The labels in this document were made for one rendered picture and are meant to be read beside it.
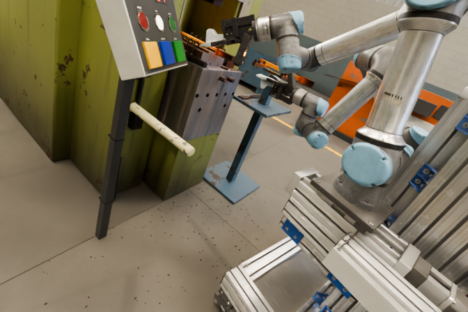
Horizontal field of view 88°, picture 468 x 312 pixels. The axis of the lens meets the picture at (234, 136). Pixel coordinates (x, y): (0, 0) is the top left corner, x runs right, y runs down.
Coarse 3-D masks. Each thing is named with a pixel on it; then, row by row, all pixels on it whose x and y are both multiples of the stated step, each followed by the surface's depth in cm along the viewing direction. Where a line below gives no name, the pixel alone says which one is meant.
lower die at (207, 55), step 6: (186, 42) 133; (198, 48) 131; (204, 48) 132; (210, 48) 133; (198, 54) 126; (204, 54) 126; (210, 54) 130; (204, 60) 128; (210, 60) 132; (216, 60) 136; (222, 60) 140
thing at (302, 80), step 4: (260, 60) 169; (264, 60) 169; (268, 64) 166; (272, 64) 165; (276, 68) 163; (296, 76) 157; (300, 80) 155; (304, 80) 155; (308, 80) 154; (304, 84) 155; (308, 84) 154; (312, 84) 153
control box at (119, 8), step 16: (96, 0) 63; (112, 0) 62; (128, 0) 64; (144, 0) 71; (160, 0) 80; (112, 16) 64; (128, 16) 63; (160, 16) 80; (176, 16) 92; (112, 32) 65; (128, 32) 65; (144, 32) 70; (160, 32) 79; (176, 32) 91; (112, 48) 67; (128, 48) 66; (128, 64) 68; (144, 64) 69; (176, 64) 89
